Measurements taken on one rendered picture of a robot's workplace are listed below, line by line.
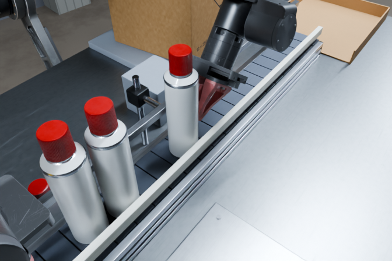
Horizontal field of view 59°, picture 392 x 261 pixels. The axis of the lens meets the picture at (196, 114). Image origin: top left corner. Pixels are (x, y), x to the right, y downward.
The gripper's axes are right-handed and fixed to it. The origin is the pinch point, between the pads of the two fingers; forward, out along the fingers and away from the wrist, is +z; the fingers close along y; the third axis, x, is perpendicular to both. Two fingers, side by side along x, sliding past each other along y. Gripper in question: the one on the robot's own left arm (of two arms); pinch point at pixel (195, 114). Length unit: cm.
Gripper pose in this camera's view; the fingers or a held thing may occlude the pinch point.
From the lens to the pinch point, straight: 59.7
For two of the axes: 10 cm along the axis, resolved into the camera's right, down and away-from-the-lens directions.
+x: 4.8, 0.4, 8.8
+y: 8.0, 4.0, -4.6
